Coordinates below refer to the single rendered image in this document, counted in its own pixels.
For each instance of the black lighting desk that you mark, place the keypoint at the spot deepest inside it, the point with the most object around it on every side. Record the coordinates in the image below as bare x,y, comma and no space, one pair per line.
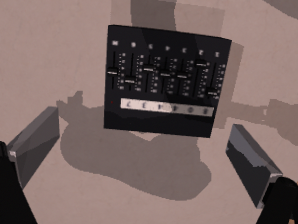
163,106

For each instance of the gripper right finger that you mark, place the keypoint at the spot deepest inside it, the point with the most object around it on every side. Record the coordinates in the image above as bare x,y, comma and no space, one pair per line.
259,174

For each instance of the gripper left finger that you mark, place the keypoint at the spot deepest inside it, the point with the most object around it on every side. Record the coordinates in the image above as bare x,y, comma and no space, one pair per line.
19,160

